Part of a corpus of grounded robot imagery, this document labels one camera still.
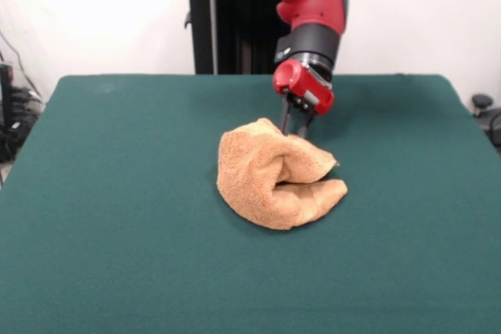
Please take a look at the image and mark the black computer box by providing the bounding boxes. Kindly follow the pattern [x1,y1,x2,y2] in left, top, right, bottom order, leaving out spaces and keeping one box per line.
[0,62,15,135]

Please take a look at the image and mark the black office chair base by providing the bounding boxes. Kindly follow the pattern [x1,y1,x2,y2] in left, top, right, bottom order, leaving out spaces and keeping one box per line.
[470,93,501,143]

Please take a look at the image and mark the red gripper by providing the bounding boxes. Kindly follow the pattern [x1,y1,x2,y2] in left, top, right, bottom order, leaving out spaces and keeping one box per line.
[272,58,336,141]

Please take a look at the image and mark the grey cable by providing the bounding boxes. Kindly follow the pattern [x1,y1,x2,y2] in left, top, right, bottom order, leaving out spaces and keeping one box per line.
[0,30,31,91]

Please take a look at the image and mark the black power strip with plugs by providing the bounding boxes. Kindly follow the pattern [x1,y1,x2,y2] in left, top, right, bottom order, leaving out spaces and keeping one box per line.
[9,86,43,118]

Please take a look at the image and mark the orange terry towel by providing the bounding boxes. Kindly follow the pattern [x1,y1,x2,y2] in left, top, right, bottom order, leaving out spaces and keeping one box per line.
[216,117,349,231]

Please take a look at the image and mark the dark green table cloth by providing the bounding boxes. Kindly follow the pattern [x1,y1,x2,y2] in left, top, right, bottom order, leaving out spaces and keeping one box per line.
[0,74,501,334]

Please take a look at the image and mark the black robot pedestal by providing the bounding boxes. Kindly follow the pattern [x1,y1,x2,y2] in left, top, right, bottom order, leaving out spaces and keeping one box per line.
[171,0,298,76]

